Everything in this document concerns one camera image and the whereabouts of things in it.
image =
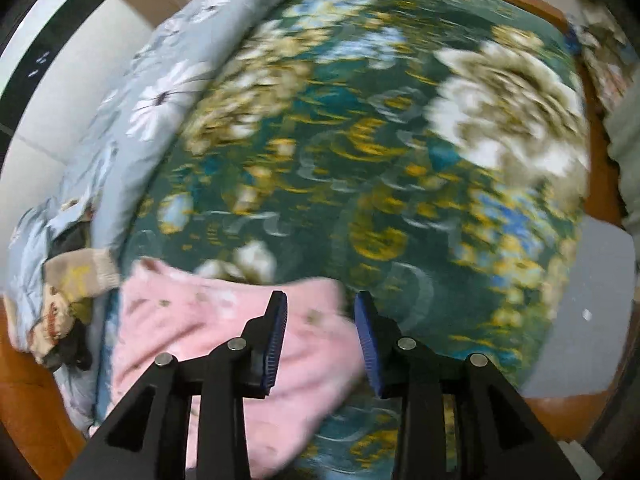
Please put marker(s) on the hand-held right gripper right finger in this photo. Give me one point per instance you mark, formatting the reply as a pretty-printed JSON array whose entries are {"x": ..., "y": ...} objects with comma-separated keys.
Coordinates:
[{"x": 367, "y": 347}]

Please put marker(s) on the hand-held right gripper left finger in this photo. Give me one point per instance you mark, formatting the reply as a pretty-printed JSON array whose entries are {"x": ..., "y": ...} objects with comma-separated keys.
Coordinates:
[{"x": 274, "y": 345}]

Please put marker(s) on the pink fleece garment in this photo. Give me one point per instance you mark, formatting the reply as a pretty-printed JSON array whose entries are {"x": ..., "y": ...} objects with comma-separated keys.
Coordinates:
[{"x": 200, "y": 325}]

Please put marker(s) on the green floral blanket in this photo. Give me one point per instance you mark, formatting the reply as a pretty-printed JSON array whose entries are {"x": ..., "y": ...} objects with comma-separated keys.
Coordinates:
[{"x": 350, "y": 185}]

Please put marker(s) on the beige patterned knit garment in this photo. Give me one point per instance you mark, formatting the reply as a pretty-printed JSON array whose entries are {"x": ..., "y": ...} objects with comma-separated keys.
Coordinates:
[{"x": 65, "y": 280}]

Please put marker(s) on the grey-blue daisy print quilt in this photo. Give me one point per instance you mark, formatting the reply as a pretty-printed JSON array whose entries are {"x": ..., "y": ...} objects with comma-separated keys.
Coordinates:
[{"x": 165, "y": 90}]

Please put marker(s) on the grey-green cloth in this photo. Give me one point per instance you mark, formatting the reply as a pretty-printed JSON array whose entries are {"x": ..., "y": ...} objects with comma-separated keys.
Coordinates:
[{"x": 627, "y": 160}]

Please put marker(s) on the white cabinet with black stripe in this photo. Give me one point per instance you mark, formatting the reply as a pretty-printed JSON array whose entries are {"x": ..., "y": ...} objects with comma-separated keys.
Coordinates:
[{"x": 45, "y": 50}]

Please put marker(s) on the patterned cloth pile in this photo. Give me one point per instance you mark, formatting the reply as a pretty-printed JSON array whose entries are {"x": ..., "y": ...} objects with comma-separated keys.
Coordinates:
[{"x": 600, "y": 50}]

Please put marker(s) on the orange-brown wooden bed frame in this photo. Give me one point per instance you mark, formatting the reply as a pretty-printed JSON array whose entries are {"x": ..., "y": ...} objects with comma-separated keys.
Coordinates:
[{"x": 602, "y": 190}]

